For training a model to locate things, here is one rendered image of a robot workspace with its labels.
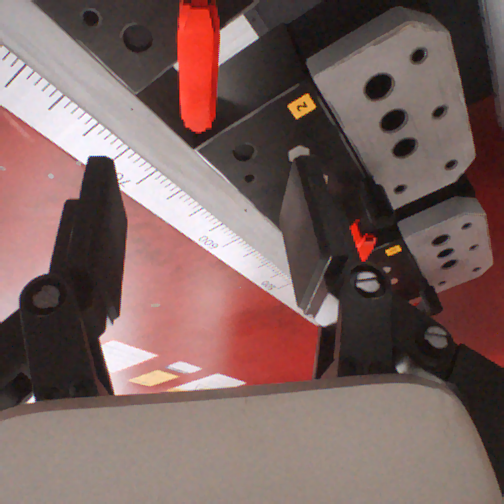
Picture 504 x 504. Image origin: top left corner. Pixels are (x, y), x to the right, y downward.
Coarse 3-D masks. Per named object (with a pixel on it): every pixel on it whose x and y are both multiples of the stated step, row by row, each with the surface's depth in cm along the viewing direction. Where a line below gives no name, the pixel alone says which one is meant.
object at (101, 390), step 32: (32, 288) 8; (64, 288) 8; (32, 320) 8; (64, 320) 8; (32, 352) 7; (64, 352) 7; (96, 352) 10; (32, 384) 7; (64, 384) 7; (96, 384) 7
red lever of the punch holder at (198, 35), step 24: (192, 0) 14; (192, 24) 14; (216, 24) 15; (192, 48) 15; (216, 48) 16; (192, 72) 16; (216, 72) 17; (192, 96) 17; (216, 96) 18; (192, 120) 18
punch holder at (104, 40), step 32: (64, 0) 16; (96, 0) 16; (128, 0) 17; (160, 0) 17; (224, 0) 17; (256, 0) 17; (96, 32) 18; (128, 32) 18; (160, 32) 18; (128, 64) 19; (160, 64) 19
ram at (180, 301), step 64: (0, 0) 16; (64, 64) 19; (0, 128) 21; (128, 128) 23; (0, 192) 25; (64, 192) 26; (192, 192) 28; (0, 256) 31; (128, 256) 33; (192, 256) 34; (0, 320) 40; (128, 320) 43; (192, 320) 45; (256, 320) 47; (128, 384) 61; (256, 384) 69
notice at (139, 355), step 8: (104, 344) 47; (112, 344) 47; (120, 344) 48; (128, 344) 48; (104, 352) 49; (112, 352) 50; (120, 352) 50; (128, 352) 50; (136, 352) 50; (144, 352) 51; (112, 360) 52; (120, 360) 52; (128, 360) 52; (136, 360) 53; (144, 360) 53; (112, 368) 54; (120, 368) 55
